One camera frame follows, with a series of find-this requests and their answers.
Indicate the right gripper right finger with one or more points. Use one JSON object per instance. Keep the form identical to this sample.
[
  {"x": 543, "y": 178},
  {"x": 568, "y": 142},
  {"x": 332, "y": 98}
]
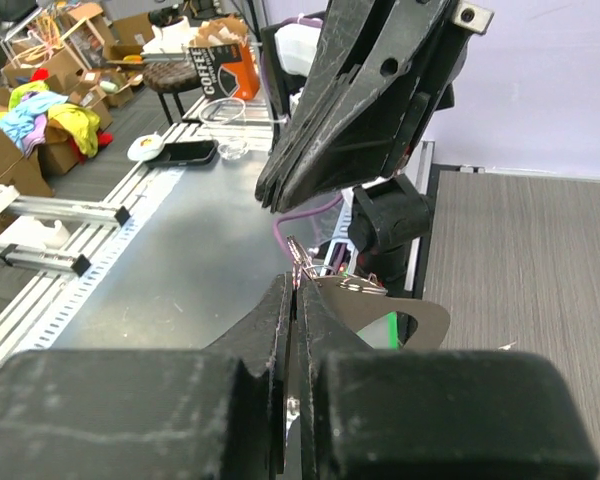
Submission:
[{"x": 432, "y": 414}]

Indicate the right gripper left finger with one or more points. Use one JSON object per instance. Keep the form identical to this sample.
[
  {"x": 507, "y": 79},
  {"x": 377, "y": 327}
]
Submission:
[{"x": 214, "y": 413}]

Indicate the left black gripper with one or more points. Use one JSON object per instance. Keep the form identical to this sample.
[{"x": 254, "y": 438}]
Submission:
[{"x": 381, "y": 71}]

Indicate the keychain with keys and strap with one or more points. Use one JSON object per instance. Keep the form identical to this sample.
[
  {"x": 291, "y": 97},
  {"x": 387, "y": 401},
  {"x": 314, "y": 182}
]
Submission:
[{"x": 360, "y": 302}]

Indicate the clear plastic cup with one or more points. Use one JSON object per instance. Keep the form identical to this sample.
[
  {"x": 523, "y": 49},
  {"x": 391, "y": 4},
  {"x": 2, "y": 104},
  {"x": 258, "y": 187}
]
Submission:
[{"x": 222, "y": 112}]

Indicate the coffee filter box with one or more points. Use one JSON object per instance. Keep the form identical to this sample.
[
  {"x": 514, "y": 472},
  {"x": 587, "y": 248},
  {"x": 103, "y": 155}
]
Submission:
[{"x": 226, "y": 71}]

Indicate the black smartphone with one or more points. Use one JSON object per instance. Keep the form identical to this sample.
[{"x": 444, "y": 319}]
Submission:
[{"x": 185, "y": 154}]

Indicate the brown round stool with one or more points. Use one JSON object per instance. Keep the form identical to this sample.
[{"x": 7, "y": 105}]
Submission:
[{"x": 171, "y": 78}]

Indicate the pile of colourful clothes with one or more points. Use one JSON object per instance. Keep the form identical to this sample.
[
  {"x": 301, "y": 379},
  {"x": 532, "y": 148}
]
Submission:
[{"x": 36, "y": 112}]

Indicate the cardboard box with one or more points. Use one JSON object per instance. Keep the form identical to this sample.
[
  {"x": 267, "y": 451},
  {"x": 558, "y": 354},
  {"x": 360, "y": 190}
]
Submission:
[{"x": 19, "y": 171}]

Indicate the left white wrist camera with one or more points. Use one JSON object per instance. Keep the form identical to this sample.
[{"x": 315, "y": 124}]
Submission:
[{"x": 296, "y": 44}]

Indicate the aluminium extrusion frame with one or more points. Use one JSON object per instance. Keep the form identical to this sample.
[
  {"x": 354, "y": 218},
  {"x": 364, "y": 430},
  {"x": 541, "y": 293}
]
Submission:
[{"x": 193, "y": 269}]

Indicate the white slotted cable duct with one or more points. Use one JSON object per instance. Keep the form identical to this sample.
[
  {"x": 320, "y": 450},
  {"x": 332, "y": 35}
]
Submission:
[{"x": 141, "y": 192}]

